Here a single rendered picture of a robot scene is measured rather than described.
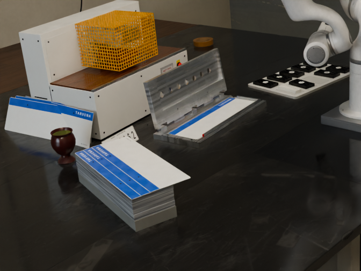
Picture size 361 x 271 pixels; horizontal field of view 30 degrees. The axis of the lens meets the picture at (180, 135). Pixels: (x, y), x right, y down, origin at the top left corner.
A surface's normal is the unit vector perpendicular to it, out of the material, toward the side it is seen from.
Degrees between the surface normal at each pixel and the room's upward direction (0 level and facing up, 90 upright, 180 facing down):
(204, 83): 81
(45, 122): 63
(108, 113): 90
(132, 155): 0
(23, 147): 0
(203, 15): 90
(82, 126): 69
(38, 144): 0
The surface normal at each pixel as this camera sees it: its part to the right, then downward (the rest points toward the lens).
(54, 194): -0.10, -0.92
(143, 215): 0.51, 0.29
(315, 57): -0.28, 0.38
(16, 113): -0.55, -0.09
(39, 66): -0.60, 0.37
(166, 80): 0.77, 0.01
